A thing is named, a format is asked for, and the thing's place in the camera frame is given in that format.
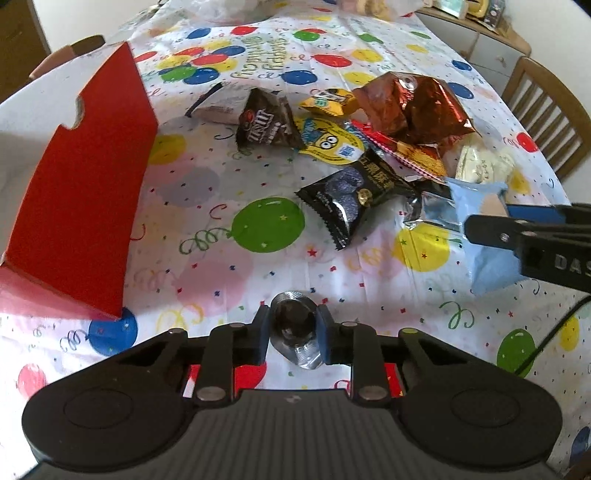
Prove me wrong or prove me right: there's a light blue snack packet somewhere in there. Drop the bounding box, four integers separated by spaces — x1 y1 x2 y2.
447 178 524 296

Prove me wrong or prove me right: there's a small silver candy wrapper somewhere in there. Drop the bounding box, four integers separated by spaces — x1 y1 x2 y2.
270 291 322 370

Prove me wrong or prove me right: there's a cream white snack packet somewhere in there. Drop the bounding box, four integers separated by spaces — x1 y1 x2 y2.
455 141 516 184

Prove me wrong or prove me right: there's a silver foil snack packet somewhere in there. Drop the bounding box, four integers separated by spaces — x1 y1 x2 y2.
403 180 460 233

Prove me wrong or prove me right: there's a black blueberry snack packet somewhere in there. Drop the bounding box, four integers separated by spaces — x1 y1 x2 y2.
295 149 417 251

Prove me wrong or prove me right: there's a brown foil chip bag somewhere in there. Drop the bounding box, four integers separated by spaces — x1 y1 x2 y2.
353 72 475 144

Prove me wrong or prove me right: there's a small yellow snack packet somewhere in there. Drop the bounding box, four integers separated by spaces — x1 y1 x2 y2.
300 88 360 117

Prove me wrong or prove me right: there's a brown M&M packet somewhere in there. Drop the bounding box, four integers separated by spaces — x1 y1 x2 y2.
235 88 305 150

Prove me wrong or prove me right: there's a red white cardboard box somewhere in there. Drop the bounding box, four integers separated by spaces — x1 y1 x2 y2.
1 42 158 320

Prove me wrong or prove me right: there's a red chip packet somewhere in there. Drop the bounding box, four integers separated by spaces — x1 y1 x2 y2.
351 120 448 183

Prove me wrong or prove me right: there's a white blue biscuit packet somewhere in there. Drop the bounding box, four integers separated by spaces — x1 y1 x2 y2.
185 82 252 125

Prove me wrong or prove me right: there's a wooden chair right side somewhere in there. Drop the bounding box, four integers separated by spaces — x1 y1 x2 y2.
502 56 590 180

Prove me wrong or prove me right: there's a balloon pattern tablecloth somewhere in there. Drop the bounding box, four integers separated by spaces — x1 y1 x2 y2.
1 1 581 479

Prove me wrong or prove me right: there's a white drawer cabinet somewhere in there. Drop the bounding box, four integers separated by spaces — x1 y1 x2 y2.
417 8 531 94

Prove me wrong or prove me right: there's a clear plastic bag with cookies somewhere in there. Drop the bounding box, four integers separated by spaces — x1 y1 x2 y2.
337 0 425 22

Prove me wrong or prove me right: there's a wooden chair with pink cloth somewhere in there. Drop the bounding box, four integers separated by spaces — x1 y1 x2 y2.
29 35 105 80

